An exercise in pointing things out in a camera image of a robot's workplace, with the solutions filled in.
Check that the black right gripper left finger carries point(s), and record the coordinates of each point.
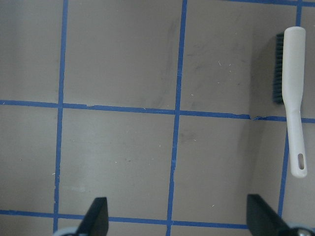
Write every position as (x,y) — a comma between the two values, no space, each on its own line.
(96,220)

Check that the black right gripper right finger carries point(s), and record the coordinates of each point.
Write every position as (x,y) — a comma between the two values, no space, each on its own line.
(262,220)

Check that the beige hand brush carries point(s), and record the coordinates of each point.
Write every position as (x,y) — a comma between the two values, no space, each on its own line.
(288,87)

